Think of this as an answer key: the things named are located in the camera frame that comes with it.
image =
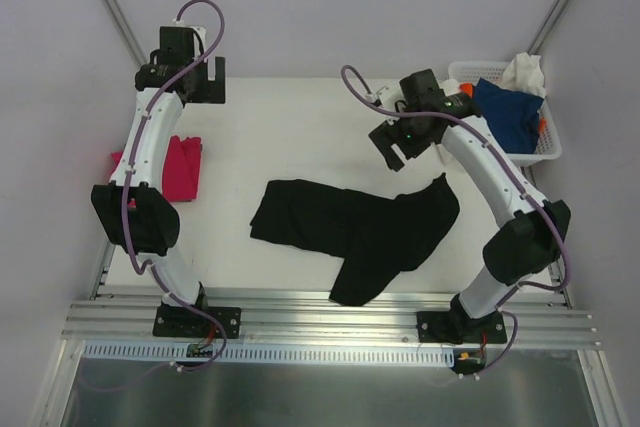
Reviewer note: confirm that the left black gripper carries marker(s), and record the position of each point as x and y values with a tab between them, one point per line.
208	92

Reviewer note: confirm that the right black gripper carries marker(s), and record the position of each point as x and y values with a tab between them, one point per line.
392	142

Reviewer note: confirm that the black t shirt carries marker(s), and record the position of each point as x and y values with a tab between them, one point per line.
377	238

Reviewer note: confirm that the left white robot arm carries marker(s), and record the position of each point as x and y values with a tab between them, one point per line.
131	206

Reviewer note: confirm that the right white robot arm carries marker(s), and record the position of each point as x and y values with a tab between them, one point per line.
531	229

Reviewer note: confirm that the white t shirt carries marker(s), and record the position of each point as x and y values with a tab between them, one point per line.
450	87

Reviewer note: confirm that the orange t shirt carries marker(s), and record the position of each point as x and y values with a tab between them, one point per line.
467	88

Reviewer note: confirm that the folded pink t shirt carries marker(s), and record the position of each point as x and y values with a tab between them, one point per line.
178	180

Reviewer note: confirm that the blue t shirt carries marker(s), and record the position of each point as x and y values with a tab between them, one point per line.
512	116

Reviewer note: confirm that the white cloth in basket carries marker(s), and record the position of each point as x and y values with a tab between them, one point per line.
524	74

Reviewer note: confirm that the white plastic basket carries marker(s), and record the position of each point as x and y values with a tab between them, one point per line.
548	147

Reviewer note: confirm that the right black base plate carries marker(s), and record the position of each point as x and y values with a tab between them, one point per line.
439	327

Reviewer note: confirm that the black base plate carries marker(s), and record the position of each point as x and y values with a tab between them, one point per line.
178	322
439	327

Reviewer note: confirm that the aluminium mounting rail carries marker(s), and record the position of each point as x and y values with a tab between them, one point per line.
307	317

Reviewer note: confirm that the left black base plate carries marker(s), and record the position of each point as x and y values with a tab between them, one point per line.
178	322

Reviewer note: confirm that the white slotted cable duct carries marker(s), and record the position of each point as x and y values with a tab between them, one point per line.
271	354

